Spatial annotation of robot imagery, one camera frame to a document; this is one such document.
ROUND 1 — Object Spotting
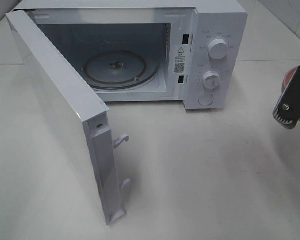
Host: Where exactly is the upper white power knob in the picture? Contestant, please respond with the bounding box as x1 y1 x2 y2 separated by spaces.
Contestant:
207 37 229 60

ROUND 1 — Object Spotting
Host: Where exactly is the pink plate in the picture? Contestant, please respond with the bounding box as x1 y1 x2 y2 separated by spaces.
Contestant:
281 66 298 92

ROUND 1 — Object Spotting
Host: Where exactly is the white timer knob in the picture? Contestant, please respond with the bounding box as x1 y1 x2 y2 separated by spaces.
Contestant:
202 71 220 91

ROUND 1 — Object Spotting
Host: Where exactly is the white microwave oven body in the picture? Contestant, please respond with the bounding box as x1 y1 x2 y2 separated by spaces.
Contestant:
10 0 247 110

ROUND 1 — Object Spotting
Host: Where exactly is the glass microwave turntable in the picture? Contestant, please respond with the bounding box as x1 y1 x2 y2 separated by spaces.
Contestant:
82 50 160 90

